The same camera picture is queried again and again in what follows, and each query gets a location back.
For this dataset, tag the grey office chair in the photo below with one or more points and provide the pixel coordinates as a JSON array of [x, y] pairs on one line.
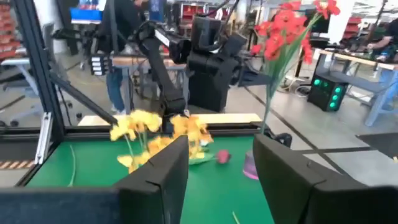
[[21, 62]]

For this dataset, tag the blue lit monitor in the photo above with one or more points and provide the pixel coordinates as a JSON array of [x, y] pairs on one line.
[[85, 16]]

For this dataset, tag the red parts shelf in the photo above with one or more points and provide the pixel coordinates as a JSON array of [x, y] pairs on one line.
[[7, 34]]

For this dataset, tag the pink ribbed glass vase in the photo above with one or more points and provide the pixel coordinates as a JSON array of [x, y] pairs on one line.
[[249, 168]]

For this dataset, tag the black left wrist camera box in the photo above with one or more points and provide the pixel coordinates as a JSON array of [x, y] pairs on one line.
[[205, 32]]

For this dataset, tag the yellow artificial flower bunch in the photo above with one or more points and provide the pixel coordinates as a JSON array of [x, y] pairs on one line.
[[143, 119]]

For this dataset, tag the silver metal bracket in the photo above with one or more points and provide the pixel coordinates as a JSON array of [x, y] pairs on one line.
[[43, 140]]

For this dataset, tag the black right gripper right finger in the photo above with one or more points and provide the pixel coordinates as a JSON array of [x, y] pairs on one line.
[[298, 199]]

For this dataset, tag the red artificial flower bunch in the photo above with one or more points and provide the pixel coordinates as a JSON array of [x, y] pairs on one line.
[[280, 28]]

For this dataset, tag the black aluminium table frame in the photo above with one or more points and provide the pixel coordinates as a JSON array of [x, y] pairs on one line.
[[34, 46]]

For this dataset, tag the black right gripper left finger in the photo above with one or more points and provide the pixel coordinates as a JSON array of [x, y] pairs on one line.
[[149, 199]]

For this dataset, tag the black box white stripes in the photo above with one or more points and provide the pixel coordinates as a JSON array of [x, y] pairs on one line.
[[100, 65]]

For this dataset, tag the black hazard striped floor mat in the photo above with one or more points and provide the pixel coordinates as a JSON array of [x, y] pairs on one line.
[[382, 143]]

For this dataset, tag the person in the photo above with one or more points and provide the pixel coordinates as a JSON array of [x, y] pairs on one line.
[[390, 31], [124, 25]]

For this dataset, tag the black computer tower green lights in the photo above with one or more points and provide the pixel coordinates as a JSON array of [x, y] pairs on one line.
[[323, 96]]

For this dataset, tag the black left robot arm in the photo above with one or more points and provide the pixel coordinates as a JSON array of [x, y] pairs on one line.
[[161, 77]]

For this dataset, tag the wood top workbench grey legs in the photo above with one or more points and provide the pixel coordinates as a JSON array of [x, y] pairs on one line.
[[381, 102]]

